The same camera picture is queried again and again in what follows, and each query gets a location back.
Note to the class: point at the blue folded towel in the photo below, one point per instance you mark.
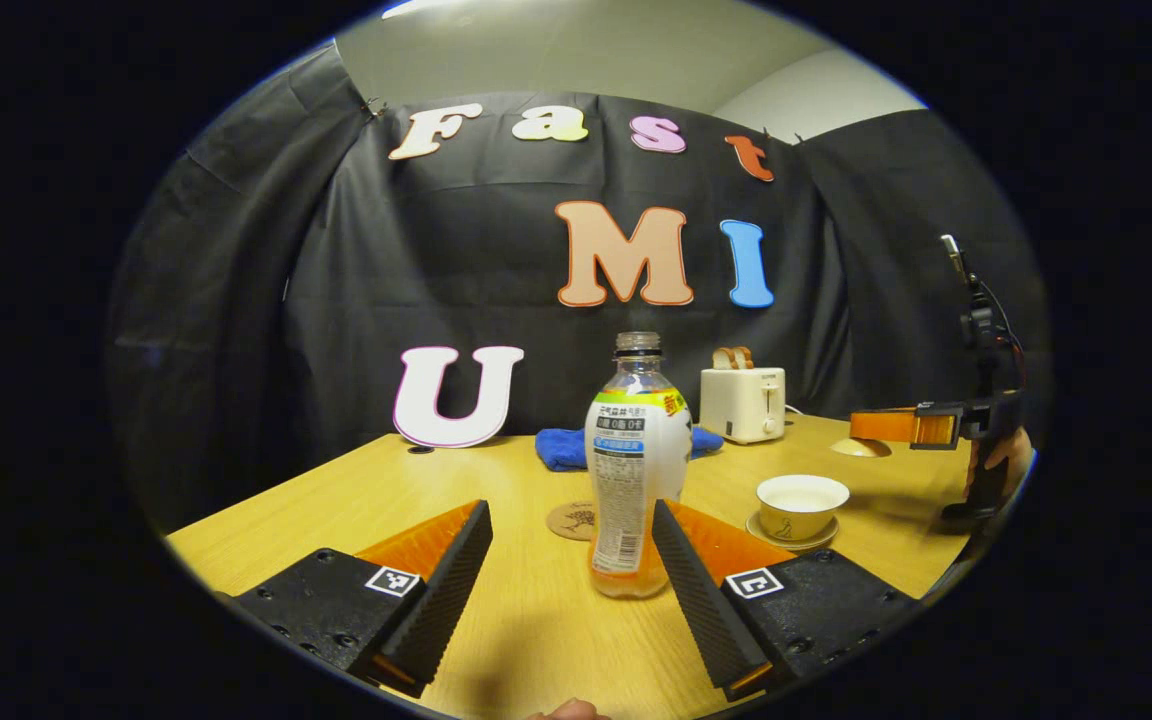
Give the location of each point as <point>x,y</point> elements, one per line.
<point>561,448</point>

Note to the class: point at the cream ceramic saucer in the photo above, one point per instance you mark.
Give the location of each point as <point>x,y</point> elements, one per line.
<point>818,545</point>

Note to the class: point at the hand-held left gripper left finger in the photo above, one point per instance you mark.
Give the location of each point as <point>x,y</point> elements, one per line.
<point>436,610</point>

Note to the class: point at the cream toaster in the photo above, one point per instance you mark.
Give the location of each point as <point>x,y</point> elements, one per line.
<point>741,405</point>

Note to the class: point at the clear labelled water bottle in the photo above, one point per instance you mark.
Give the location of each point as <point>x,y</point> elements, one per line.
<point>636,450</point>

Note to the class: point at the round wooden coaster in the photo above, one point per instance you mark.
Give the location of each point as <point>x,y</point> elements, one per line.
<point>568,520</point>

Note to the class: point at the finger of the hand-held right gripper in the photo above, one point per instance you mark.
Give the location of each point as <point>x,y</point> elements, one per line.
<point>896,428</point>

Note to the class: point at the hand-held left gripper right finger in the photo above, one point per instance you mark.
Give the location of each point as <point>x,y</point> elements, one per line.
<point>701,610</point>

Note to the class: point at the bread slice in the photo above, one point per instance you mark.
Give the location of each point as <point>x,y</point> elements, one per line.
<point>724,359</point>
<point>743,357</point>

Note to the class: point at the black backdrop cloth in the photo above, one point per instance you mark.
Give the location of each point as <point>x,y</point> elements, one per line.
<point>336,300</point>

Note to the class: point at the cream ceramic teacup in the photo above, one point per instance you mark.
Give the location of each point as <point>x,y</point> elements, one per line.
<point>801,500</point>

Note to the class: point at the cream teacup lid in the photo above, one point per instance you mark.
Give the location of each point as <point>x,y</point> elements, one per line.
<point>858,448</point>

